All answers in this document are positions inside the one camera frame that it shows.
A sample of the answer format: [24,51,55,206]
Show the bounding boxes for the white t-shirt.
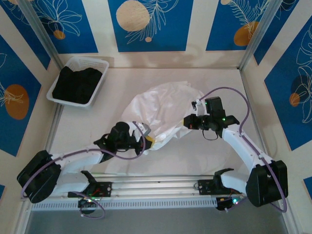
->
[120,81,207,156]

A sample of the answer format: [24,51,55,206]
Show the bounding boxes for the black folded clothes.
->
[52,65,103,105]

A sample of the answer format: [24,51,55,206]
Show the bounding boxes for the black controller box green light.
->
[215,195,243,213]
[78,195,101,215]

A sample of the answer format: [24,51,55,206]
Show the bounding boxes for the white plastic basket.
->
[46,56,110,108]

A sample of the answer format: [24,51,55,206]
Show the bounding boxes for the thin black right gripper cable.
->
[201,129,219,142]

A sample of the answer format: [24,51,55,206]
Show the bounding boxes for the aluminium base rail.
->
[20,173,291,202]

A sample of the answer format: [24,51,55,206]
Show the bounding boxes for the white slotted cable duct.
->
[31,196,218,212]

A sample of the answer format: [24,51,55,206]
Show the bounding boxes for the aluminium frame post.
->
[238,0,285,72]
[17,0,64,71]

